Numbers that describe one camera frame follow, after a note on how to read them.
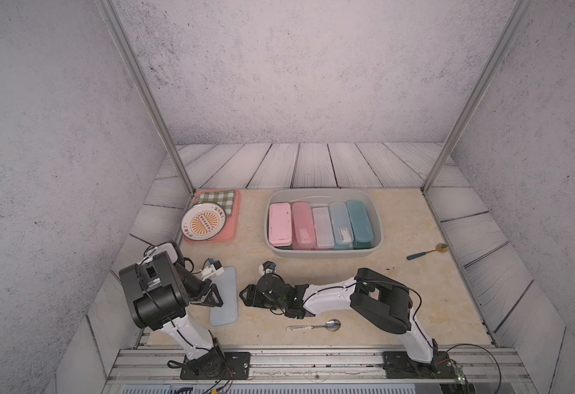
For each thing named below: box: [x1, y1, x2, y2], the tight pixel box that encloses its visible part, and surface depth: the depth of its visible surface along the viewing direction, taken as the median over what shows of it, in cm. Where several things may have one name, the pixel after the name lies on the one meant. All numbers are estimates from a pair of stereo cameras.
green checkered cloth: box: [196, 189, 236, 217], surface depth 121 cm
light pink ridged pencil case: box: [267, 201, 294, 248], surface depth 101 cm
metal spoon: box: [285, 318, 341, 332], surface depth 82 cm
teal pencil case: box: [346, 199, 374, 250], surface depth 104 cm
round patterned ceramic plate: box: [180, 201, 227, 242], surface depth 110 cm
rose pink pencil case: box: [291, 201, 318, 251], surface depth 101 cm
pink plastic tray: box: [184, 188, 241, 243], surface depth 110 cm
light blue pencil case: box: [208, 265, 239, 327], surface depth 85 cm
